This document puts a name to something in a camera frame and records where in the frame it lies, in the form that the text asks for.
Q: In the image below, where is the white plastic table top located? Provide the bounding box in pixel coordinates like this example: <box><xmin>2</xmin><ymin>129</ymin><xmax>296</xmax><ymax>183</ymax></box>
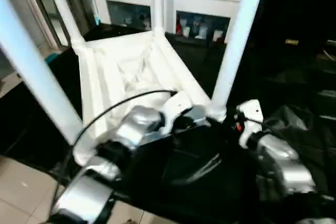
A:
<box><xmin>70</xmin><ymin>30</ymin><xmax>228</xmax><ymax>166</ymax></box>

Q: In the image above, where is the black work mat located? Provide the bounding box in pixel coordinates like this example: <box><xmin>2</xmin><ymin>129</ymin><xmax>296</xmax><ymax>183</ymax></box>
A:
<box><xmin>0</xmin><ymin>23</ymin><xmax>336</xmax><ymax>224</ymax></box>

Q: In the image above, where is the black cabinet with gold label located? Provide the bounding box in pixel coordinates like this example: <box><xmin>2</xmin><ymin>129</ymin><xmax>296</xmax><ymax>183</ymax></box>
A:
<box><xmin>245</xmin><ymin>0</ymin><xmax>336</xmax><ymax>51</ymax></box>

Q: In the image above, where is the teal blue box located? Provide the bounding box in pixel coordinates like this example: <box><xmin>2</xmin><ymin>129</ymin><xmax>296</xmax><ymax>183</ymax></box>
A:
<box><xmin>44</xmin><ymin>51</ymin><xmax>59</xmax><ymax>64</ymax></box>

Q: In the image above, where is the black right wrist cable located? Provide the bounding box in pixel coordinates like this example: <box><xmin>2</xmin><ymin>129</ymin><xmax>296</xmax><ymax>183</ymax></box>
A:
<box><xmin>242</xmin><ymin>117</ymin><xmax>266</xmax><ymax>131</ymax></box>

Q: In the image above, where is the white sliding door frame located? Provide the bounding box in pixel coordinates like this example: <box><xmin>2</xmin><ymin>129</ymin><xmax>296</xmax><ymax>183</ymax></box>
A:
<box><xmin>15</xmin><ymin>0</ymin><xmax>69</xmax><ymax>48</ymax></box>

